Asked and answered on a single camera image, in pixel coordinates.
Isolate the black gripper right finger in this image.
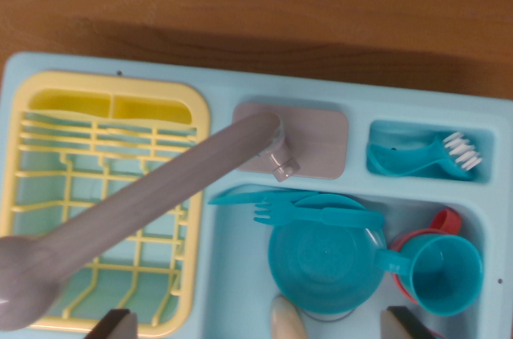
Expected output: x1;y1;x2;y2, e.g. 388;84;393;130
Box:
379;305;436;339

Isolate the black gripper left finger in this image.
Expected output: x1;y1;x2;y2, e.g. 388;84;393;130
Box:
83;309;139;339

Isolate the cream detergent bottle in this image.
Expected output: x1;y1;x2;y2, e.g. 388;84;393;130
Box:
270;293;309;339

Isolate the light blue toy sink unit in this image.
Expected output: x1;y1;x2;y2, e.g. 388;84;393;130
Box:
0;51;513;339

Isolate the teal plastic bowl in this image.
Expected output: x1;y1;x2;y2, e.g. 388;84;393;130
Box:
267;220;388;315

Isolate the teal plastic fork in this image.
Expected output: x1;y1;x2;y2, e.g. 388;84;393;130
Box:
252;194;386;230

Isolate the teal plastic plate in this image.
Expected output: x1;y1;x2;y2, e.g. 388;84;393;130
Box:
294;193;368;212

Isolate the teal dish brush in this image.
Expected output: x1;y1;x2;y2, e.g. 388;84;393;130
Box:
366;131;484;182

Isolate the teal plastic knife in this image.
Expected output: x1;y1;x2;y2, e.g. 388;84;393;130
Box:
207;189;321;207

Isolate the yellow plastic dish rack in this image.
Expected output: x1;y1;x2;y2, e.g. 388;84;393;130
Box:
6;70;212;334

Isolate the teal mug with handle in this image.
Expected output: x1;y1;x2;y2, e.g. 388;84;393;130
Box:
374;233;484;317

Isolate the red mug with handle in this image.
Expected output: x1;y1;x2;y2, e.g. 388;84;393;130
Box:
388;208;463;304

